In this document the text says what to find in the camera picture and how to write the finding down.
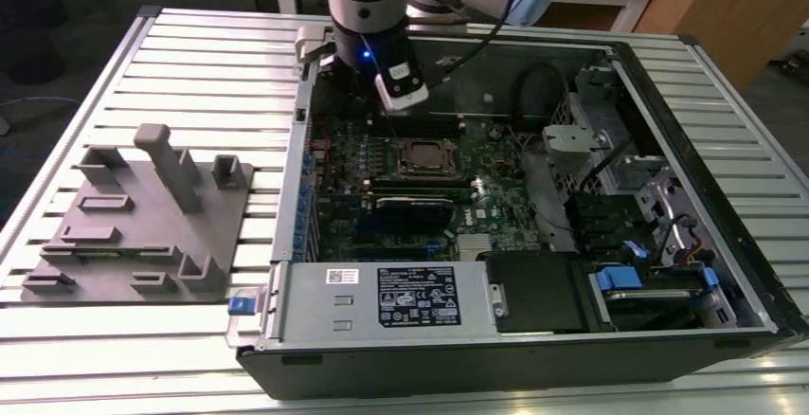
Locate metal wire locking lever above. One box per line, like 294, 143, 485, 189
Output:
383, 110, 405, 147

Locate metal socket cover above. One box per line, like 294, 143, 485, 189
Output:
397, 139, 465, 179

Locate silver CPU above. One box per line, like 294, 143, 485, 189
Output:
409, 144, 454, 170

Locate CPU socket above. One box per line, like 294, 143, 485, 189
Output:
393, 137, 467, 183

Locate black plastic cover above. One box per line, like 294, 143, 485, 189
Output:
483, 251, 618, 335

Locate black graphics card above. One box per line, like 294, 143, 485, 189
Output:
373, 195, 458, 239

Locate silver metal drive cage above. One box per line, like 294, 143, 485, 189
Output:
542, 66, 646, 198

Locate green motherboard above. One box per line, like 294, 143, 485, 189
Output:
306, 114, 558, 263

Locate silver chipset heatsink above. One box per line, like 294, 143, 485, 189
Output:
458, 233, 499, 252

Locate grey parts rack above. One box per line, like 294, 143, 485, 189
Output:
17, 123, 258, 305

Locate grey power supply unit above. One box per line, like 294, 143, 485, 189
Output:
272, 262, 502, 343

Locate wooden cabinet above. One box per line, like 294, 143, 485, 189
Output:
634, 0, 809, 92

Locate hard disk in blue carrier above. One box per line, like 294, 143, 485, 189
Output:
590, 265, 697, 332

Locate black PC case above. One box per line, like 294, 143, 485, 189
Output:
224, 26, 809, 400

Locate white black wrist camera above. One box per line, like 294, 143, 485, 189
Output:
373, 60, 434, 113

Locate silver bracket with hole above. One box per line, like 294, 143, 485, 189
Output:
541, 123, 613, 153

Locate coloured power wires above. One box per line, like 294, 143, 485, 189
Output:
673, 239, 709, 267

